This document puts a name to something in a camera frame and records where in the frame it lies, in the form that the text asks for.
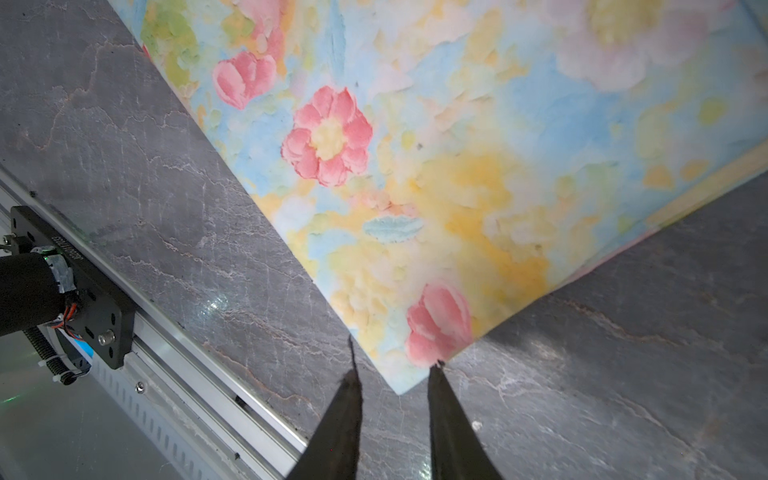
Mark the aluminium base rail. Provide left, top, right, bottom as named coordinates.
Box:
left=1, top=171, right=305, bottom=479

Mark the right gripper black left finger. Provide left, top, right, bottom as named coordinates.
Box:
left=287, top=337, right=363, bottom=479

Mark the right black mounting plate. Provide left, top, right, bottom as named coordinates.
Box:
left=10, top=206, right=137, bottom=370

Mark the pastel floral skirt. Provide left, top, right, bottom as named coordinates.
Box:
left=113, top=1, right=767, bottom=393

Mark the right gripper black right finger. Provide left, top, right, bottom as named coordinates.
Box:
left=427, top=361, right=502, bottom=479

